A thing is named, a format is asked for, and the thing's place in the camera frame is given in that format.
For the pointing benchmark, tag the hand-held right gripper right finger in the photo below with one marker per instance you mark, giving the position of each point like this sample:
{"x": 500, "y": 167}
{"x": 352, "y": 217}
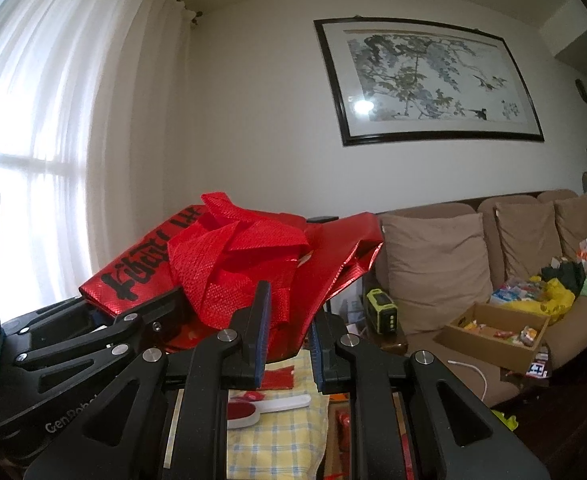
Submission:
{"x": 317, "y": 362}

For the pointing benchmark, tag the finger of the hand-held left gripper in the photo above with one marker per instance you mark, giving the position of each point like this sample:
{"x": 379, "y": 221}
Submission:
{"x": 138, "y": 310}
{"x": 73, "y": 360}

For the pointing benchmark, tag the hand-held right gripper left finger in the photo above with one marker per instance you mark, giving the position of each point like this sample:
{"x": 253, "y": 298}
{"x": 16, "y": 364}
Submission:
{"x": 259, "y": 362}

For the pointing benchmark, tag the red lint brush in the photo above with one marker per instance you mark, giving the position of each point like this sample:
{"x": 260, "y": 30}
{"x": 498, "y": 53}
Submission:
{"x": 283, "y": 402}

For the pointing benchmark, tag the red woven tote bag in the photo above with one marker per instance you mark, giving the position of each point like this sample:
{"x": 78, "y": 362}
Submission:
{"x": 233, "y": 270}

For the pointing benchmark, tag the long red envelope packet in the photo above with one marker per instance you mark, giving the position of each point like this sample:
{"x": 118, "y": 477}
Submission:
{"x": 278, "y": 377}

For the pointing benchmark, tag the green portable power station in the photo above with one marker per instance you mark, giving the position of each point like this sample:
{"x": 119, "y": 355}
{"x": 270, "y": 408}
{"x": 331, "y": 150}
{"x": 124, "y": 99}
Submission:
{"x": 383, "y": 312}

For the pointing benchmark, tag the yellow checked tablecloth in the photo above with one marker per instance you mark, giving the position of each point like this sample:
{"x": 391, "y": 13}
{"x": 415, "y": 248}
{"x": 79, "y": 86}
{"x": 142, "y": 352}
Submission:
{"x": 273, "y": 445}

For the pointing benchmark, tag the large beige cushion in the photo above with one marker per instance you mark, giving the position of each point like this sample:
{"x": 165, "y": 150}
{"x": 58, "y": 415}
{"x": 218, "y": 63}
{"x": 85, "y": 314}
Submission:
{"x": 433, "y": 270}

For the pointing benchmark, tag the cardboard box of snacks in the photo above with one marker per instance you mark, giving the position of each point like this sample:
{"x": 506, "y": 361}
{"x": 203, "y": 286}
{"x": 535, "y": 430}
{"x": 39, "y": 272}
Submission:
{"x": 473, "y": 342}

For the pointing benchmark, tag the yellow crumpled plastic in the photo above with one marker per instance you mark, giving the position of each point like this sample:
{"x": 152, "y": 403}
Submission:
{"x": 503, "y": 420}

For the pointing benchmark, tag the pile of snack packets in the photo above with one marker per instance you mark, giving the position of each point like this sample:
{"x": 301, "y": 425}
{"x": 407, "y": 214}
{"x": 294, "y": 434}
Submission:
{"x": 511, "y": 292}

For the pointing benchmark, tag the black white patterned box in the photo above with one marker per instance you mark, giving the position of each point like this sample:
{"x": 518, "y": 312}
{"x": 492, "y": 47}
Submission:
{"x": 536, "y": 367}

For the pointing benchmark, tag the brown sofa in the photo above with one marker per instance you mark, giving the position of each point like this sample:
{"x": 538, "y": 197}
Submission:
{"x": 573, "y": 340}

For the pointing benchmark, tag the black bag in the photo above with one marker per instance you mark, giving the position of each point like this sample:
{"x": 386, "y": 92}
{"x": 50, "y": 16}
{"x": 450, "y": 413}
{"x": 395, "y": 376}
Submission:
{"x": 568, "y": 275}

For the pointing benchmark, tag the framed ink painting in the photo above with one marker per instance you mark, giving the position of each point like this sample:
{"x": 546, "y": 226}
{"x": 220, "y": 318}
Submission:
{"x": 423, "y": 80}

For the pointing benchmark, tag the round wall clock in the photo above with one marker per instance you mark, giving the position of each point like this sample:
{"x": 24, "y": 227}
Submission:
{"x": 580, "y": 90}

